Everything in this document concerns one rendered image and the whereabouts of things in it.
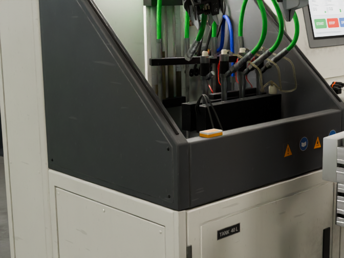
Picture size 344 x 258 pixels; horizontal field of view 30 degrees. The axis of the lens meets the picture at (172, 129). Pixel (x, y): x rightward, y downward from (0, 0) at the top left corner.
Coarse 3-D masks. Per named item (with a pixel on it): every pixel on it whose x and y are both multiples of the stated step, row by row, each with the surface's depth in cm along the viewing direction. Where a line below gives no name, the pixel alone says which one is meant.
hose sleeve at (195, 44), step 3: (195, 39) 168; (192, 42) 169; (195, 42) 168; (198, 42) 168; (192, 45) 170; (195, 45) 169; (198, 45) 169; (189, 48) 172; (192, 48) 170; (195, 48) 170; (189, 51) 172; (192, 51) 172; (195, 51) 172; (189, 54) 173; (192, 54) 173
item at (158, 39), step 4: (160, 0) 194; (160, 4) 195; (160, 8) 196; (160, 12) 196; (160, 16) 196; (204, 16) 162; (160, 20) 197; (204, 20) 162; (160, 24) 197; (204, 24) 163; (160, 28) 197; (200, 28) 164; (204, 28) 164; (160, 32) 198; (200, 32) 165; (160, 36) 198; (200, 36) 166; (156, 40) 198; (160, 40) 198
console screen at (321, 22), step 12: (312, 0) 219; (324, 0) 224; (336, 0) 229; (312, 12) 219; (324, 12) 223; (336, 12) 228; (312, 24) 218; (324, 24) 222; (336, 24) 227; (312, 36) 217; (324, 36) 222; (336, 36) 226
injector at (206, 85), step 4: (200, 56) 184; (204, 56) 183; (208, 56) 184; (200, 60) 185; (204, 60) 184; (208, 60) 184; (200, 64) 185; (204, 64) 184; (208, 64) 184; (200, 68) 185; (204, 68) 184; (208, 68) 184; (200, 72) 185; (204, 72) 184; (208, 72) 185; (212, 72) 183; (204, 76) 185; (208, 76) 184; (204, 80) 185; (204, 84) 185; (208, 84) 186; (204, 88) 186; (208, 88) 187; (204, 92) 186; (204, 100) 186
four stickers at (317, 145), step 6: (330, 132) 186; (300, 138) 177; (306, 138) 179; (318, 138) 183; (288, 144) 174; (300, 144) 178; (306, 144) 179; (318, 144) 183; (288, 150) 174; (300, 150) 178; (288, 156) 174
